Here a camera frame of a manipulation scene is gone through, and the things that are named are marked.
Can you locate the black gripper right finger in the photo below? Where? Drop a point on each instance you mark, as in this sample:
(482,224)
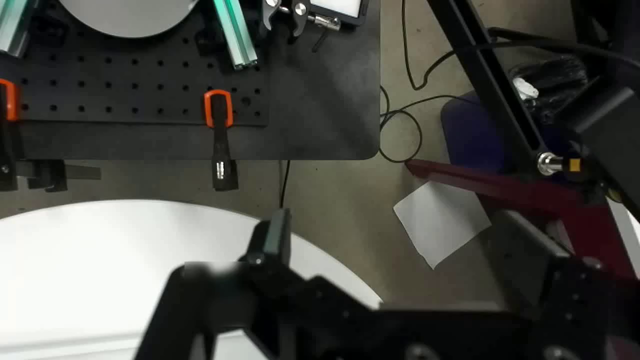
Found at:
(521,254)

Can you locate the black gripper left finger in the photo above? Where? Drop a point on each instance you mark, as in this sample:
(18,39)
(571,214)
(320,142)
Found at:
(270,239)

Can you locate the dark red bar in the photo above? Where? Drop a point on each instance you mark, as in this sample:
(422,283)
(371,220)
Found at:
(589,224)

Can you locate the white paper sheet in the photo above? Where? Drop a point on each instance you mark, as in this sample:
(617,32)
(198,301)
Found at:
(440,220)

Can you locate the black tripod leg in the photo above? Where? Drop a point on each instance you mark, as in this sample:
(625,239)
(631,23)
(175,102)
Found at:
(501,134)

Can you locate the orange black clamp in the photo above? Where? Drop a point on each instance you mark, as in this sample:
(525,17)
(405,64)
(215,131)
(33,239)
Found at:
(219,117)

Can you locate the black perforated breadboard plate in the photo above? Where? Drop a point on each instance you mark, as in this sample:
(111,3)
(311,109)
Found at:
(91,97)

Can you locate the round white table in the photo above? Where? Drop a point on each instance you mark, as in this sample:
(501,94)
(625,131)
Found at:
(80,281)

